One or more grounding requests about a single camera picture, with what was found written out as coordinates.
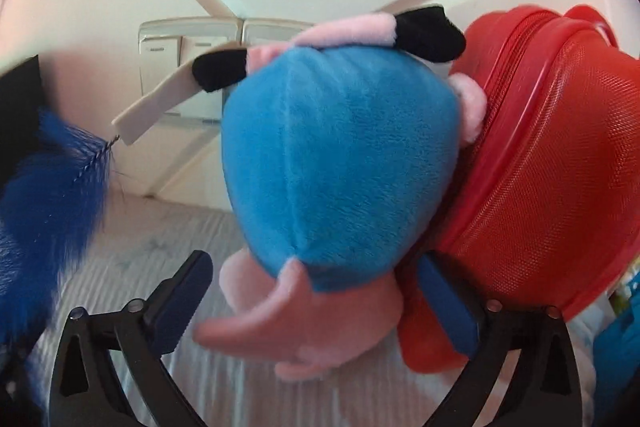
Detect blue bristle brush duster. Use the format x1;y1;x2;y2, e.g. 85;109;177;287
1;110;116;345

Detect blue pink pig plush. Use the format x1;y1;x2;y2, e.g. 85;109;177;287
194;5;487;381

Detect red plastic toy suitcase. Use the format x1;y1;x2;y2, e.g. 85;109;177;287
397;3;640;374

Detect white wall socket panel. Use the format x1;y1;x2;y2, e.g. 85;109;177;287
118;17;310;129

